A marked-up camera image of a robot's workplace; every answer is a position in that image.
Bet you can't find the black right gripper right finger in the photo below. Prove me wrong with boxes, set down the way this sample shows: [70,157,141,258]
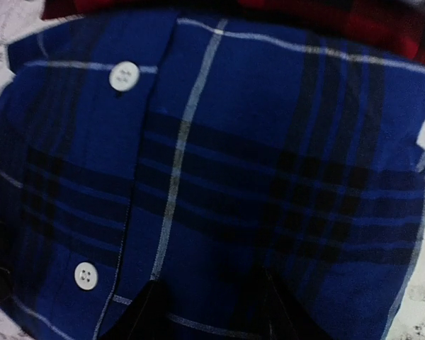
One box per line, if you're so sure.
[261,268,332,340]

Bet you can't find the blue plaid long sleeve shirt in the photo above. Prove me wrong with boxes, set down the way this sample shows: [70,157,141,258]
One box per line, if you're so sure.
[0,8,425,339]

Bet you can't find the red black folded shirt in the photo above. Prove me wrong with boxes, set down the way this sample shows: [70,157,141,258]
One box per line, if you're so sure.
[41,0,425,64]

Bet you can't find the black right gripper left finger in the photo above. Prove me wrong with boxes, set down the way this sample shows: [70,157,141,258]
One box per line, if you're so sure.
[99,280,171,340]

